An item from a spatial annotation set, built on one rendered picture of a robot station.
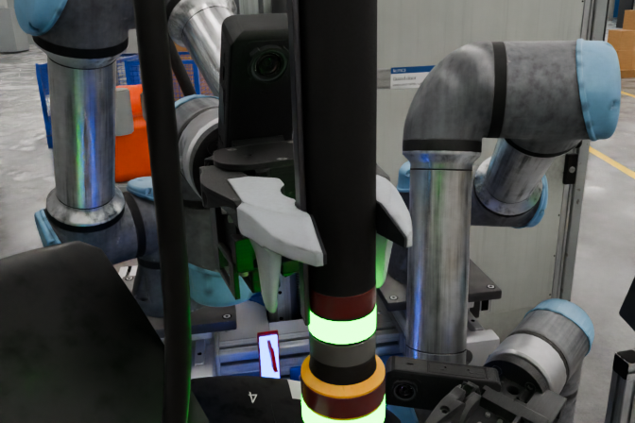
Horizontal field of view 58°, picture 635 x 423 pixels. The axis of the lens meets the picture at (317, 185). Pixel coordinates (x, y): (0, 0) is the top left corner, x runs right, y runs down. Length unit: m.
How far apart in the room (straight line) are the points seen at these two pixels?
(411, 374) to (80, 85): 0.54
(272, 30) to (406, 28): 1.86
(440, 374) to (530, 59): 0.36
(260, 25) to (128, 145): 3.84
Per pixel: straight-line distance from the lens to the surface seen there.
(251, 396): 0.59
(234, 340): 1.15
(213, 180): 0.31
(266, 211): 0.26
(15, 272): 0.36
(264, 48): 0.33
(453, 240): 0.70
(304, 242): 0.24
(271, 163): 0.32
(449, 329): 0.72
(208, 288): 0.54
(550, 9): 2.45
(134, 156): 4.18
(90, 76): 0.81
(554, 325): 0.70
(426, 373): 0.61
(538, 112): 0.69
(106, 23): 0.76
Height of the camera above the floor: 1.56
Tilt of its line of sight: 18 degrees down
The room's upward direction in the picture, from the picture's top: 2 degrees counter-clockwise
